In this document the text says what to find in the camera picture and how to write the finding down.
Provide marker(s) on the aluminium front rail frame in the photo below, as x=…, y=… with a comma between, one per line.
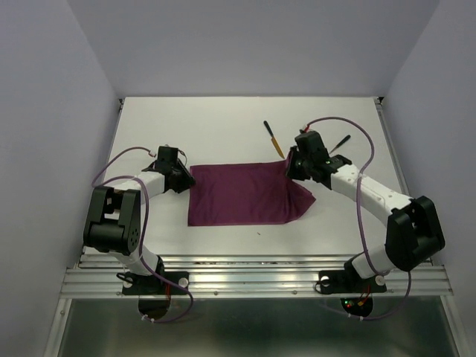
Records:
x=246, y=276

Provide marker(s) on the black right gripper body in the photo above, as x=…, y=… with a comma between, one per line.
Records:
x=309, y=163

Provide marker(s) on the aluminium right side rail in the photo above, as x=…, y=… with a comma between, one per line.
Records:
x=394, y=157

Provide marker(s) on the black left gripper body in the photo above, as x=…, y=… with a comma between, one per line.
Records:
x=183, y=178

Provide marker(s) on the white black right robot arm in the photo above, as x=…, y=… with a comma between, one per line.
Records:
x=413, y=230

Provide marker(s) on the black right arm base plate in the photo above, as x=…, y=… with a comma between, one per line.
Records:
x=339, y=282

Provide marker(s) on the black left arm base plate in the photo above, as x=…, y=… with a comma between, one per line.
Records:
x=136, y=285

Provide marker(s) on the purple cloth napkin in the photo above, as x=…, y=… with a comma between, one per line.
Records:
x=245, y=194

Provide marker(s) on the aluminium rail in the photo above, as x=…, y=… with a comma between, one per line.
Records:
x=394, y=157
x=106, y=151

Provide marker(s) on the aluminium left side rail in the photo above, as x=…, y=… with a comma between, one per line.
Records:
x=106, y=151

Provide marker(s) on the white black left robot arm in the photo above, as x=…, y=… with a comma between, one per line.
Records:
x=117, y=219

